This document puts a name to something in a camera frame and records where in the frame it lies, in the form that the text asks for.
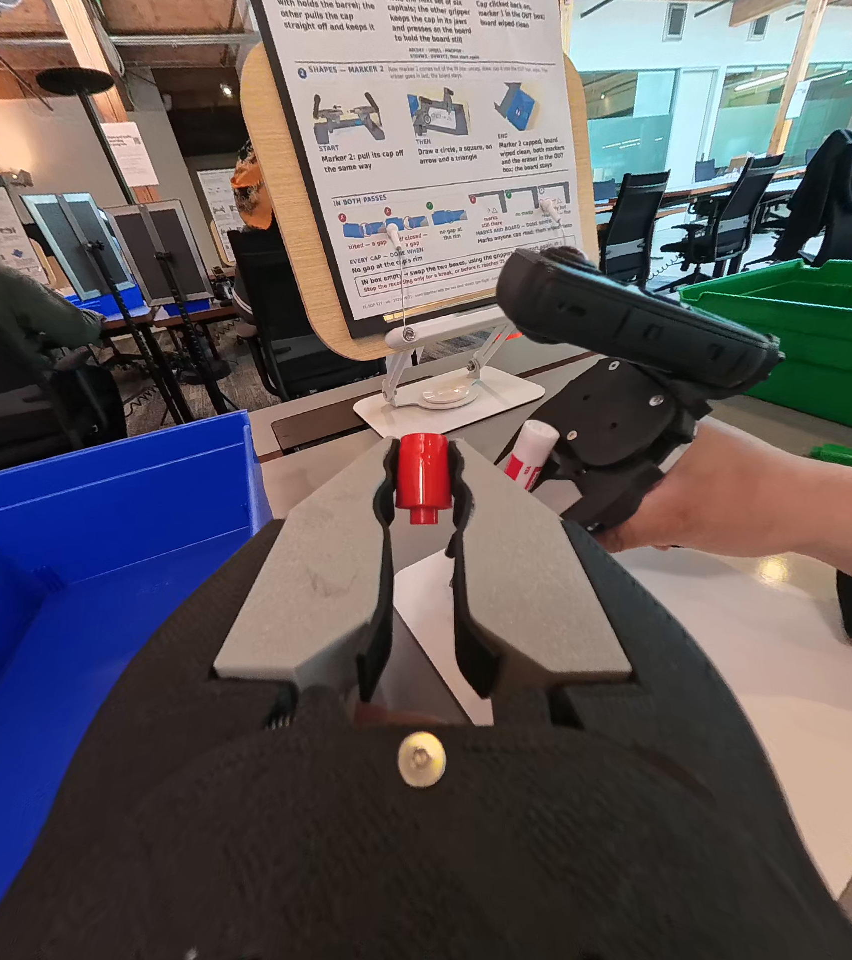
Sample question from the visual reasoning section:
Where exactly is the person's right hand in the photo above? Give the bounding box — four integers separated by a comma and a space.
594, 416, 852, 597

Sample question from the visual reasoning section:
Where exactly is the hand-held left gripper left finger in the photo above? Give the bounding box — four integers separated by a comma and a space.
213, 437, 400, 702

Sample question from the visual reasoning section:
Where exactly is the dark jacket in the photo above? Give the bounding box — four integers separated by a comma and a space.
773, 123, 852, 265

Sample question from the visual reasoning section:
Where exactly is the black floor lamp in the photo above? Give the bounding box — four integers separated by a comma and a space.
36, 66, 138, 204

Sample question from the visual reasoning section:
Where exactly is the grey panel board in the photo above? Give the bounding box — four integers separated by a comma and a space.
19, 192, 134, 301
105, 198, 214, 307

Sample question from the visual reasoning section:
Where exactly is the red marker cap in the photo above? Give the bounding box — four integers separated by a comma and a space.
394, 432, 453, 526

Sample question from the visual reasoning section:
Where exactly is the wall poster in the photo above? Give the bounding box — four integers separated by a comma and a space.
197, 168, 239, 237

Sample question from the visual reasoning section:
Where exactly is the black office chair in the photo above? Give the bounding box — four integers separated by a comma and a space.
597, 171, 672, 290
684, 153, 785, 275
227, 228, 387, 400

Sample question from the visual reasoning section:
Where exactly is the black tripod stand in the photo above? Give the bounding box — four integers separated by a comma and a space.
156, 251, 241, 414
84, 240, 196, 425

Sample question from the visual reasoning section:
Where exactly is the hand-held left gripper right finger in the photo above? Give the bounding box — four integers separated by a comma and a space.
447, 438, 633, 700

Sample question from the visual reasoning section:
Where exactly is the printed instruction sheet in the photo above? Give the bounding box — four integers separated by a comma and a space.
249, 0, 599, 339

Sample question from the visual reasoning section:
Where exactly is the green plastic bin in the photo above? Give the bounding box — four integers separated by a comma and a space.
677, 258, 852, 421

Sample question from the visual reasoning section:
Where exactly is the white wall notice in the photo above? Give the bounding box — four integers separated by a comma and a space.
99, 120, 162, 189

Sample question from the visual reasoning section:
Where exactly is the blue plastic bin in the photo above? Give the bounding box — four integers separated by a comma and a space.
0, 408, 273, 960

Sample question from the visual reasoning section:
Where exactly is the white whiteboard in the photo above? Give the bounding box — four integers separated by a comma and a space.
393, 480, 852, 901

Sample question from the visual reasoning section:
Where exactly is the red and white marker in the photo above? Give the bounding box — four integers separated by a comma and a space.
502, 420, 562, 492

